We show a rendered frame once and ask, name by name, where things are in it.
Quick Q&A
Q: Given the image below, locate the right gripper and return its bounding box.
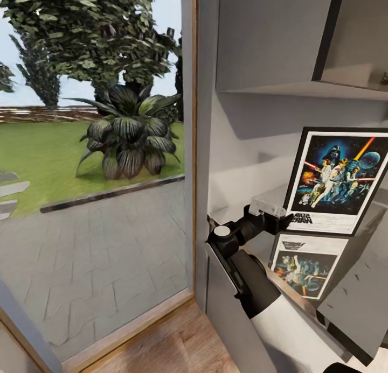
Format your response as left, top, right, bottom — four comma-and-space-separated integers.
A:
241, 206, 294, 238

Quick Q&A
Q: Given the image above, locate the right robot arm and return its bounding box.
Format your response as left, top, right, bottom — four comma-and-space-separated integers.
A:
205, 198, 362, 373

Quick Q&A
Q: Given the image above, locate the poster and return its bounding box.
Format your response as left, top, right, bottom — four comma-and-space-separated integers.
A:
279, 126, 388, 237

